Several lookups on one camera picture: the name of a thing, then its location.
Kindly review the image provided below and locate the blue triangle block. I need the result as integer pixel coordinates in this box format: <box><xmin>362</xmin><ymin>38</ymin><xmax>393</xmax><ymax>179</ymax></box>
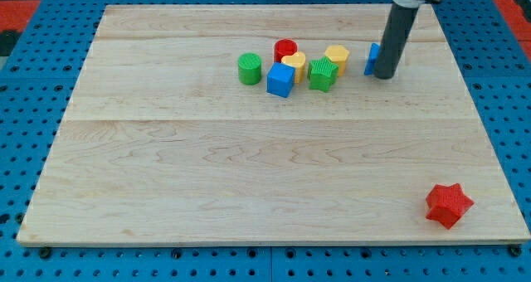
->
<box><xmin>363</xmin><ymin>43</ymin><xmax>380</xmax><ymax>75</ymax></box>

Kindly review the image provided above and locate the yellow hexagon block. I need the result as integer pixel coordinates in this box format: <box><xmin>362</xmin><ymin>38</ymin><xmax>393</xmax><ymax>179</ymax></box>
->
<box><xmin>324</xmin><ymin>45</ymin><xmax>350</xmax><ymax>76</ymax></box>

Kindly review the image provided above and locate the blue cube block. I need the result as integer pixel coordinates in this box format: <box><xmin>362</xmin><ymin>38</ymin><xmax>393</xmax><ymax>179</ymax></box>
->
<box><xmin>266</xmin><ymin>62</ymin><xmax>295</xmax><ymax>98</ymax></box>

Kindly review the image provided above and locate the green cylinder block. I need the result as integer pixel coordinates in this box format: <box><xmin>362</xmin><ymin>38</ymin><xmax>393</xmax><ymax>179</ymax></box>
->
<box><xmin>237</xmin><ymin>52</ymin><xmax>262</xmax><ymax>85</ymax></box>

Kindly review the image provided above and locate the yellow heart block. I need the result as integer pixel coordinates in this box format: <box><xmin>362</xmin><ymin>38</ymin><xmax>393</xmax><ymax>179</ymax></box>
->
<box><xmin>281</xmin><ymin>51</ymin><xmax>306</xmax><ymax>84</ymax></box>

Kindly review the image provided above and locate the green star block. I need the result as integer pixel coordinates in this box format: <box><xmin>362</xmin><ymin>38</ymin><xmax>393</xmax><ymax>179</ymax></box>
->
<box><xmin>307</xmin><ymin>56</ymin><xmax>339</xmax><ymax>92</ymax></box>

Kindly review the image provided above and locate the red cylinder block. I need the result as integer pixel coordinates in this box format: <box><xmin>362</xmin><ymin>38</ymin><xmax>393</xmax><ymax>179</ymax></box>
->
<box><xmin>273</xmin><ymin>39</ymin><xmax>298</xmax><ymax>62</ymax></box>

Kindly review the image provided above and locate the wooden board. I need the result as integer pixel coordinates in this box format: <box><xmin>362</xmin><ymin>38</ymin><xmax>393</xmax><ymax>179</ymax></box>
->
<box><xmin>17</xmin><ymin>4</ymin><xmax>530</xmax><ymax>248</ymax></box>

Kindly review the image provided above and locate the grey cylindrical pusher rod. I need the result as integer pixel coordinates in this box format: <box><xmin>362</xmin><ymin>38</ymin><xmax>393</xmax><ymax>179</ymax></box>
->
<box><xmin>373</xmin><ymin>3</ymin><xmax>419</xmax><ymax>80</ymax></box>

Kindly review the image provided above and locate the red star block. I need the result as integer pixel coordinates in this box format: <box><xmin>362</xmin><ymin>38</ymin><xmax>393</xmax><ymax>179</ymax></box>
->
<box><xmin>425</xmin><ymin>183</ymin><xmax>475</xmax><ymax>230</ymax></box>

